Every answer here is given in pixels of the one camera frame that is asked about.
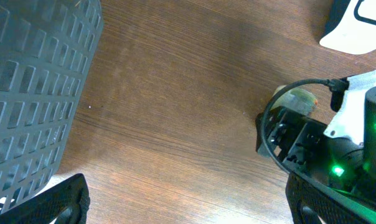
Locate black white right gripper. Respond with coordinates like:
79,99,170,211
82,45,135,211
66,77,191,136
255,70,376,187

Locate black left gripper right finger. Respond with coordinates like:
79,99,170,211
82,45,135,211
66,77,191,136
285,172,376,223

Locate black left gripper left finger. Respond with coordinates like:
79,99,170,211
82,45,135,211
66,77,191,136
0,174,90,224

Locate green lidded jar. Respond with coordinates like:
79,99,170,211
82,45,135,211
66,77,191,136
271,88,318,116

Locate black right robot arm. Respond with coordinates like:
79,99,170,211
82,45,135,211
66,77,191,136
255,70,376,223

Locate grey plastic basket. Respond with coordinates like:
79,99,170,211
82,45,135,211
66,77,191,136
0,0,104,215

